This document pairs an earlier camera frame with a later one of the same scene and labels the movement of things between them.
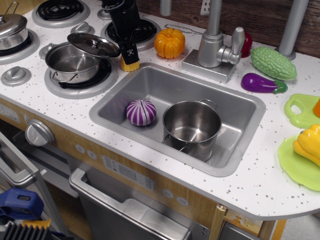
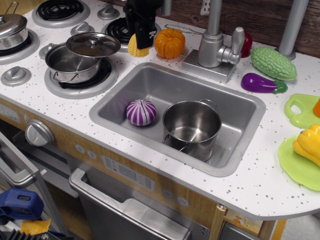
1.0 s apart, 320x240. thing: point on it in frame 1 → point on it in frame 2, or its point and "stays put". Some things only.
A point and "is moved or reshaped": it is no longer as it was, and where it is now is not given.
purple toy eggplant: (255, 82) stays put
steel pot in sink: (195, 124) stays put
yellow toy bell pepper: (308, 143) stays put
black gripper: (125, 17) → (140, 16)
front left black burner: (105, 81) stays put
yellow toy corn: (129, 67) is moved or reshaped
